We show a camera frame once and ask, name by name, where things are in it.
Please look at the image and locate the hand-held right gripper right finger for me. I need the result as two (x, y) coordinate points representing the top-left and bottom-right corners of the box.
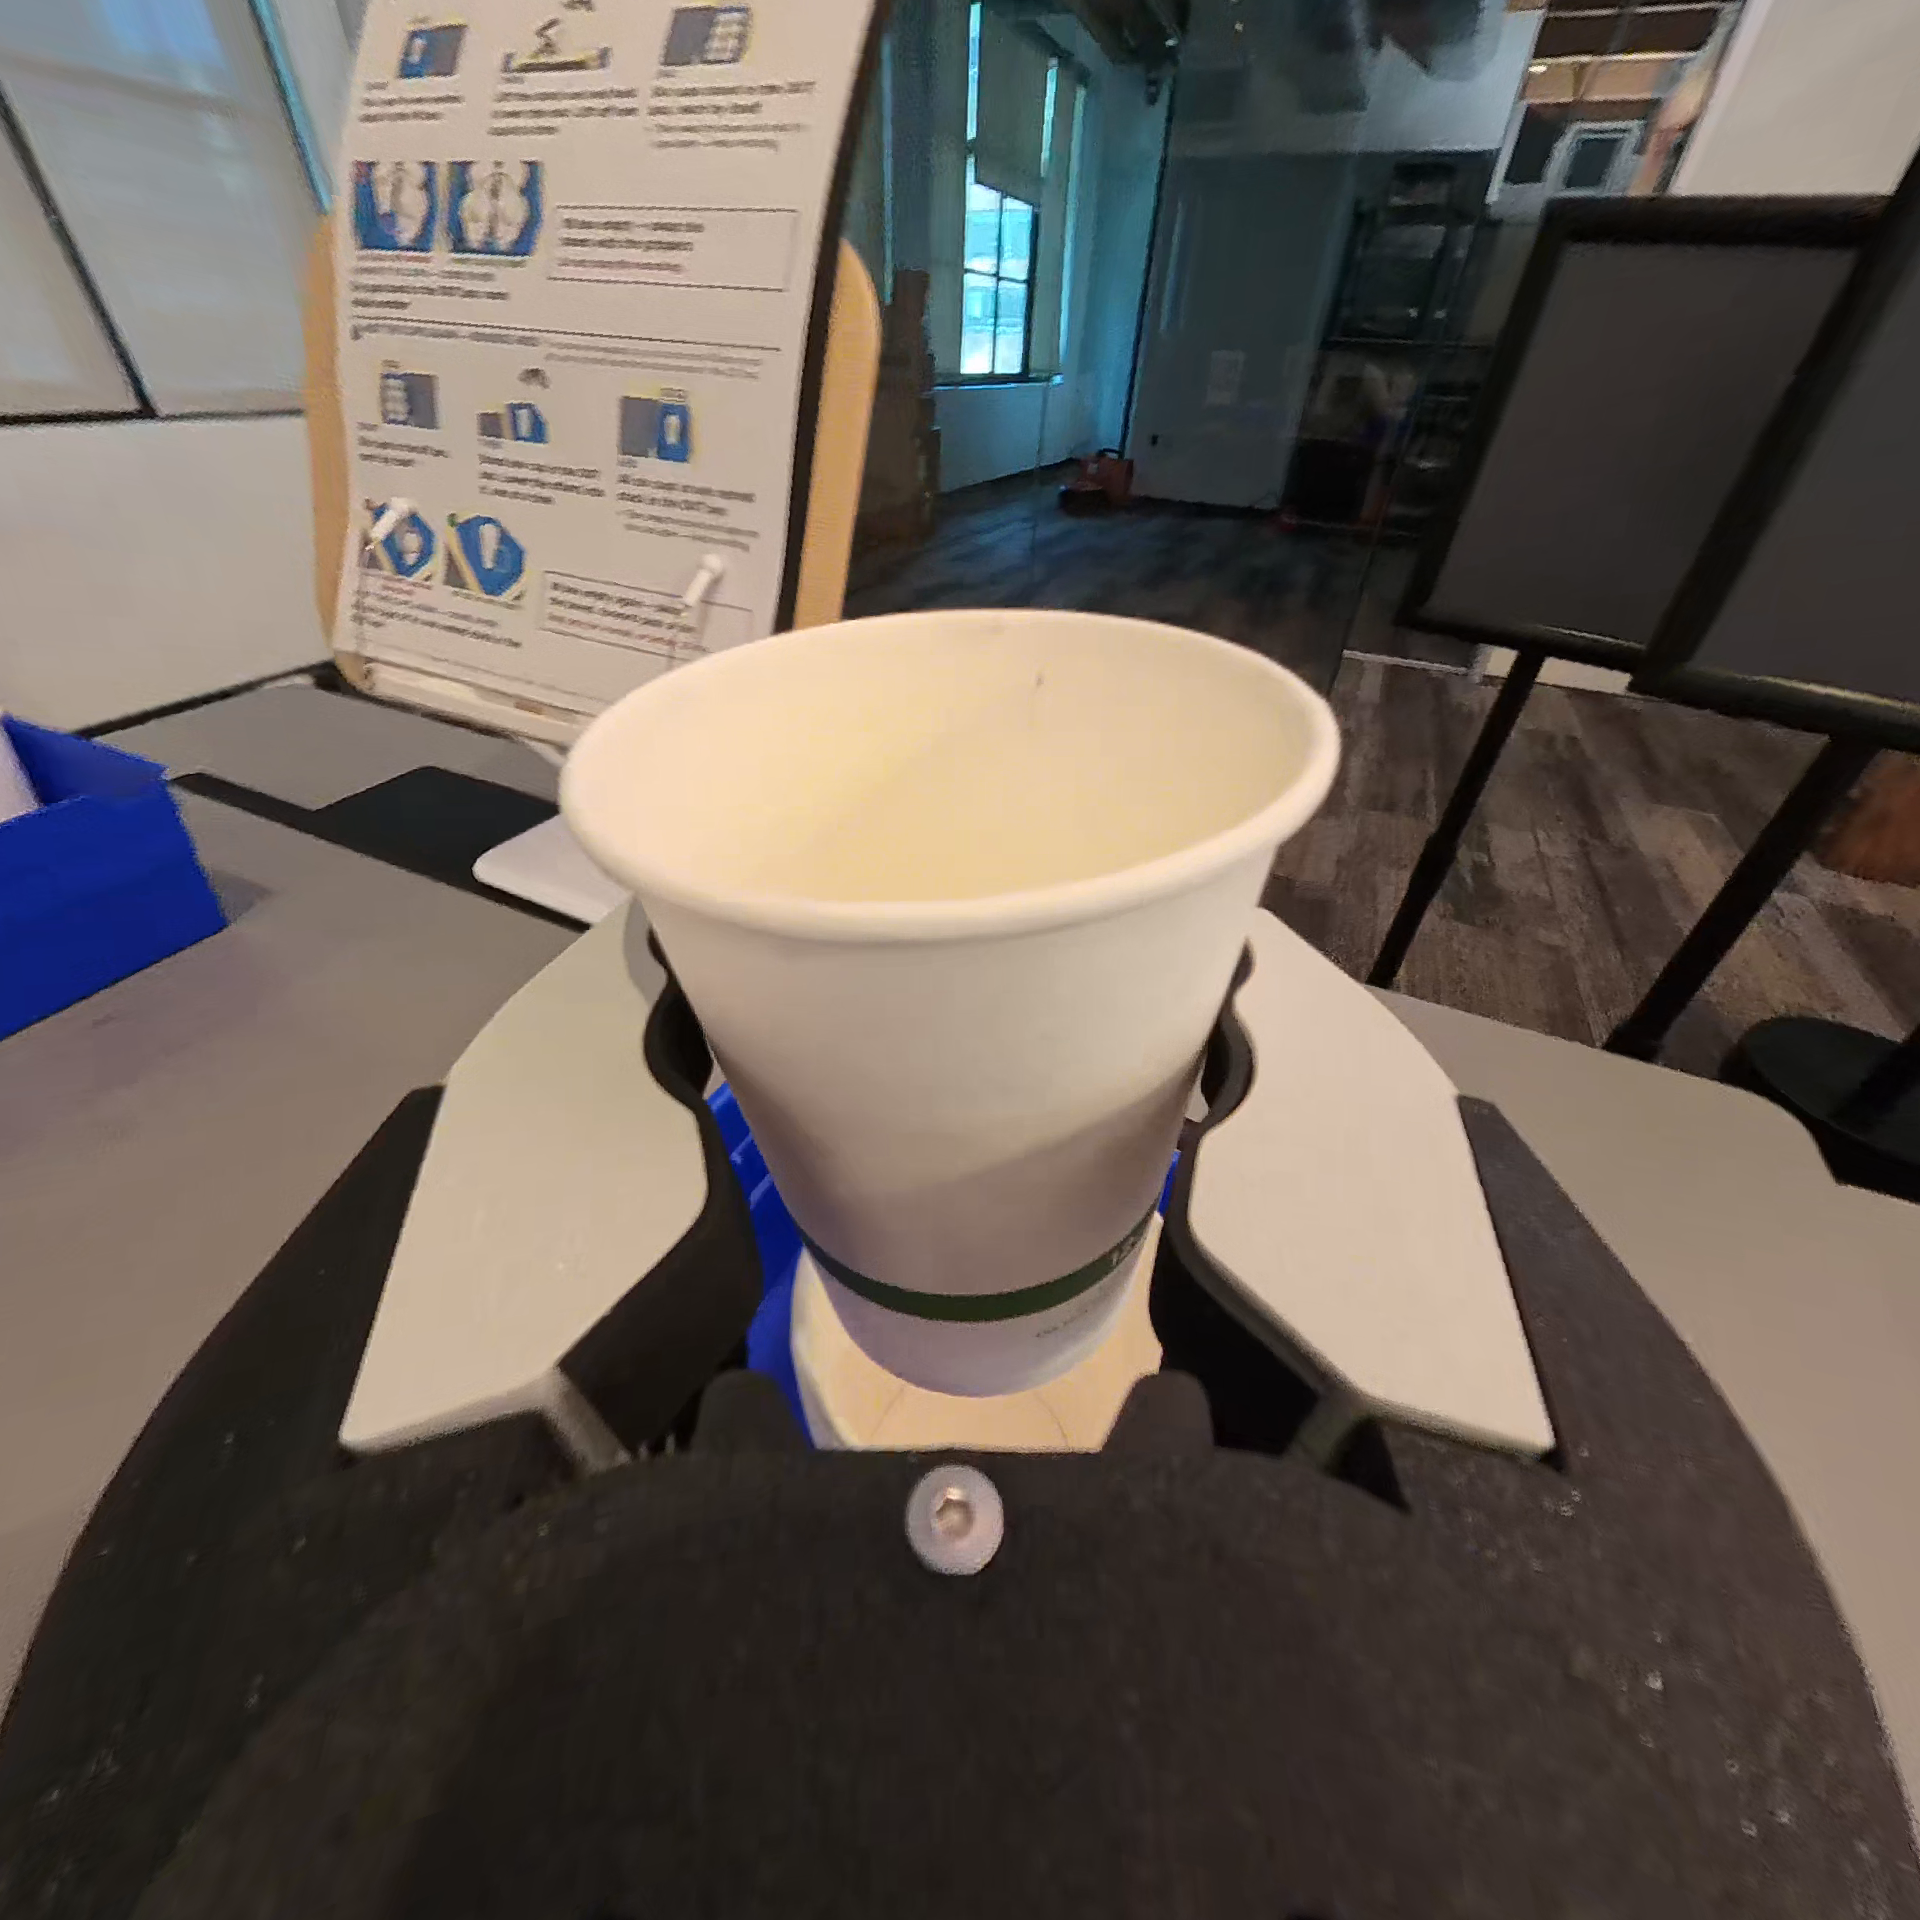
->
(1149, 909), (1560, 1474)

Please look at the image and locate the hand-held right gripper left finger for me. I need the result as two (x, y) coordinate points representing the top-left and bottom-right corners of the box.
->
(335, 919), (766, 1474)

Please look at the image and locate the blue plastic bin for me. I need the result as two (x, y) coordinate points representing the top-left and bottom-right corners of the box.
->
(0, 715), (229, 1042)
(705, 1075), (1186, 1443)

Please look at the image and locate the stack of nested white cups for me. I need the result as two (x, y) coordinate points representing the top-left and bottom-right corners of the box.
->
(785, 1262), (1169, 1463)

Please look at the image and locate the white paper cup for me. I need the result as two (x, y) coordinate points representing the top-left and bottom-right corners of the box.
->
(557, 609), (1340, 1399)

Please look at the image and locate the wooden instruction board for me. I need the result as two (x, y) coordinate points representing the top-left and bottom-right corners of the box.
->
(302, 0), (890, 746)

